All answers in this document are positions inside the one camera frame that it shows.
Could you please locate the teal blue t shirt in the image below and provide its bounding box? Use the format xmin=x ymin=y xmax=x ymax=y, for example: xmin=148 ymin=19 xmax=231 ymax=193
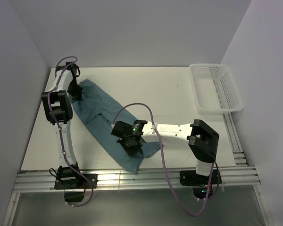
xmin=69 ymin=80 xmax=160 ymax=173

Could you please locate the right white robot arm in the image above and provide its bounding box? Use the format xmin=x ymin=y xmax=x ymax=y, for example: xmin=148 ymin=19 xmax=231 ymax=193
xmin=111 ymin=119 xmax=219 ymax=184

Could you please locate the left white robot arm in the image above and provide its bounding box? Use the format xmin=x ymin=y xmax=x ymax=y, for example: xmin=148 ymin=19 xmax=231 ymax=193
xmin=41 ymin=62 xmax=84 ymax=189

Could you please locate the white perforated plastic basket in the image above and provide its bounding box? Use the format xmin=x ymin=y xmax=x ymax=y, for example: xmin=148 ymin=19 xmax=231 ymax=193
xmin=189 ymin=64 xmax=243 ymax=114

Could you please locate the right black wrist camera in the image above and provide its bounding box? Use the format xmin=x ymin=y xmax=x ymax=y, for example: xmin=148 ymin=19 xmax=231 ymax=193
xmin=111 ymin=121 xmax=134 ymax=139

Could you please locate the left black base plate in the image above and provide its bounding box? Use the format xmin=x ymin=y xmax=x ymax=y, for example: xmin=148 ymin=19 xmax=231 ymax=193
xmin=54 ymin=174 xmax=98 ymax=190

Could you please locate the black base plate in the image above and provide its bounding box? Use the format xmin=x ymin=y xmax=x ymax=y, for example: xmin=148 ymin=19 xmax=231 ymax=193
xmin=54 ymin=174 xmax=98 ymax=190
xmin=180 ymin=169 xmax=222 ymax=186

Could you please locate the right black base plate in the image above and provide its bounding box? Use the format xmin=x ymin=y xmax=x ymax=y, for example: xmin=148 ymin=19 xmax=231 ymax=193
xmin=180 ymin=169 xmax=222 ymax=186

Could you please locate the aluminium rail frame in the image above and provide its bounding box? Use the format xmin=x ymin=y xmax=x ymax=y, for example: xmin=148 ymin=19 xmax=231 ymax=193
xmin=3 ymin=113 xmax=274 ymax=226

